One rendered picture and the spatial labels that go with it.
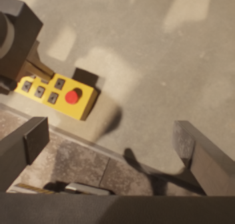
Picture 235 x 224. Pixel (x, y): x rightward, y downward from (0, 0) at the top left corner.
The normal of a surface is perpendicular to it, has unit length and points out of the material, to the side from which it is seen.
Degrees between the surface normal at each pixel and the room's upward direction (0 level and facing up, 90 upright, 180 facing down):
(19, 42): 90
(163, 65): 0
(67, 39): 0
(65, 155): 0
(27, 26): 90
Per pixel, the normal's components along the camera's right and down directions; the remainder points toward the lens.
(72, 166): -0.09, -0.14
